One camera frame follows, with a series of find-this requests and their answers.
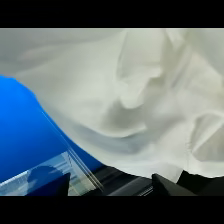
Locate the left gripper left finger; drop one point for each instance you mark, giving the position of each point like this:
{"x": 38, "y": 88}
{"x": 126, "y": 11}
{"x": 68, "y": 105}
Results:
{"x": 53, "y": 186}

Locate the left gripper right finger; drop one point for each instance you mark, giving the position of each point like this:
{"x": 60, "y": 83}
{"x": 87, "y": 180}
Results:
{"x": 168, "y": 188}

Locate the white shirt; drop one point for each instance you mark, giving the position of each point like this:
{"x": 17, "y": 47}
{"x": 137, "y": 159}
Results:
{"x": 110, "y": 83}

